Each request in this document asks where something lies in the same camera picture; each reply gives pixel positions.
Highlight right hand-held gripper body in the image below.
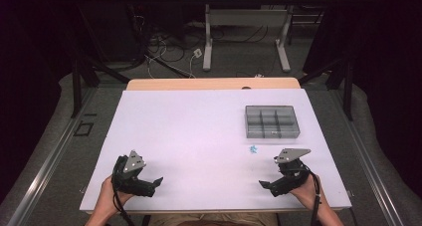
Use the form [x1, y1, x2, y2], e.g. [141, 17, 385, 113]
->
[274, 148, 312, 193]

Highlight aluminium floor rail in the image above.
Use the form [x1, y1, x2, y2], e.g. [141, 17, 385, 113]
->
[6, 86, 98, 226]
[331, 86, 406, 226]

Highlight clear plastic compartment box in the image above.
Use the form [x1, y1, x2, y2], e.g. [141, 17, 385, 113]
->
[244, 105, 302, 139]

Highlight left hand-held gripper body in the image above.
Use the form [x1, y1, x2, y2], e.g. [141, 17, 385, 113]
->
[111, 149, 157, 197]

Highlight black metal stand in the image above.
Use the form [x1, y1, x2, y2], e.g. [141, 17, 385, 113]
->
[68, 3, 132, 119]
[298, 51, 355, 121]

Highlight person's right hand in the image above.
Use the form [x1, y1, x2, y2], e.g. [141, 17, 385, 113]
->
[288, 173, 328, 213]

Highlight person's left hand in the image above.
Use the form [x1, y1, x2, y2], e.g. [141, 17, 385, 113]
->
[99, 175, 134, 218]

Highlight tangle of floor cables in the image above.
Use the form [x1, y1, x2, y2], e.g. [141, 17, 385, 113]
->
[130, 5, 204, 80]

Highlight white desk with grey legs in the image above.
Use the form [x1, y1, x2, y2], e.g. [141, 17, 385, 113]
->
[183, 0, 335, 73]

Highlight person's khaki shorts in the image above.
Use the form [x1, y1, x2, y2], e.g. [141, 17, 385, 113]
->
[147, 212, 280, 226]

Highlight dark curtain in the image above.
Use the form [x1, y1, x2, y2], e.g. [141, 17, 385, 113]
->
[0, 0, 73, 204]
[303, 0, 422, 199]

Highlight white table mat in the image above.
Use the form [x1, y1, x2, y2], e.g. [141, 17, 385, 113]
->
[79, 88, 352, 212]

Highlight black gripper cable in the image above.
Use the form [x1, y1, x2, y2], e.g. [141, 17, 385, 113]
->
[300, 164, 323, 226]
[110, 170, 136, 226]

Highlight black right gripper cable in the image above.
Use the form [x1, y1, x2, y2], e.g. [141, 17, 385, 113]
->
[300, 164, 323, 226]

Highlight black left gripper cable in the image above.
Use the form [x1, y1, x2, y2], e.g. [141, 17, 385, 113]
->
[110, 170, 136, 226]

